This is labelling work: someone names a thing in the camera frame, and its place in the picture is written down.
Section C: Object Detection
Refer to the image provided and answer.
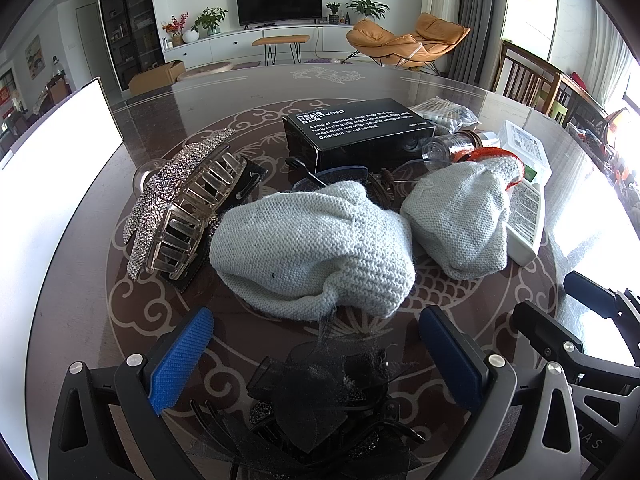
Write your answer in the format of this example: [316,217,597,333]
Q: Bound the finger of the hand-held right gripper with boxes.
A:
[511,300,586,366]
[564,271,640,366]

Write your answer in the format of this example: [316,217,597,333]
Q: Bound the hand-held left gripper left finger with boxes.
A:
[47,306,216,480]

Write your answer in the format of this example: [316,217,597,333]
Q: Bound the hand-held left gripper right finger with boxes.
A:
[419,304,608,480]

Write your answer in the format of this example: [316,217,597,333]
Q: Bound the black mesh hair bow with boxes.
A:
[192,305,436,480]

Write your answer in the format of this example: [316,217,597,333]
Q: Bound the clear plastic floss box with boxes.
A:
[497,119,553,191]

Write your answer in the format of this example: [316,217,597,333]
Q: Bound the pale grey knit glove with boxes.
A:
[209,180,418,321]

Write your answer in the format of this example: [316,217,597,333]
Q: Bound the pile of assorted clutter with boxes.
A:
[570,110,640,211]

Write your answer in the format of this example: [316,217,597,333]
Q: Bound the pale knit glove orange cuff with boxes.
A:
[400,147,525,281]

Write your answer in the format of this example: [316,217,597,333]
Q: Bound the rhinestone claw hair clip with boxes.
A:
[122,127,248,281]

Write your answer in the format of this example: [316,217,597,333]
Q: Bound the wooden chair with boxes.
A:
[550,72,616,131]
[492,40,563,111]

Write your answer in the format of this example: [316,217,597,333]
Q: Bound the black hairpin card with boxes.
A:
[167,160,268,293]

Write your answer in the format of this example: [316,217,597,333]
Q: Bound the clear plastic bottle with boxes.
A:
[421,130,501,166]

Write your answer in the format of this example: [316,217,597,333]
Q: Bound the dark-framed eyeglasses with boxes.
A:
[285,156,431,211]

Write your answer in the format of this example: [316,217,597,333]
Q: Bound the clear plastic bag of swabs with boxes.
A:
[410,96,481,133]

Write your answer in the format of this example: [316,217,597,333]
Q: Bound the black printed box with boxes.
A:
[281,97,436,173]

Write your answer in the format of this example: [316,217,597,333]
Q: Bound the cardboard box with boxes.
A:
[128,60,186,95]

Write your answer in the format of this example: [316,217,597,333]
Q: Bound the round beige floor pad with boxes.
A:
[177,60,233,81]

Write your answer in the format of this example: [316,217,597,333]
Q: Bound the grey curtain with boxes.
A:
[422,0,508,81]

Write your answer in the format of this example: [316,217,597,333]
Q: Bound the white TV cabinet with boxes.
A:
[162,22,371,68]

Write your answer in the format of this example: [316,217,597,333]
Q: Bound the orange lounge chair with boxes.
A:
[346,12,472,73]

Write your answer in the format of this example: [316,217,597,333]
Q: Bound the red flower plant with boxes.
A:
[161,12,190,48]

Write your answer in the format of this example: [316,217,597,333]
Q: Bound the orange bench stool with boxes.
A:
[251,34,311,66]

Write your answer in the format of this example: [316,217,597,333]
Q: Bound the bushy green potted plant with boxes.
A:
[192,6,228,37]

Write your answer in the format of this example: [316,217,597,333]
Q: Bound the dark display cabinet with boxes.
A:
[96,0,166,92]

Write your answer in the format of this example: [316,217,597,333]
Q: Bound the broad-leaf potted plant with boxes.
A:
[345,0,390,23]

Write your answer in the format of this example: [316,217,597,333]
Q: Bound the black television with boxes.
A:
[235,0,323,28]

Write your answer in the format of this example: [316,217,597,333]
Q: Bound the framed wall painting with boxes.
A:
[25,35,43,78]

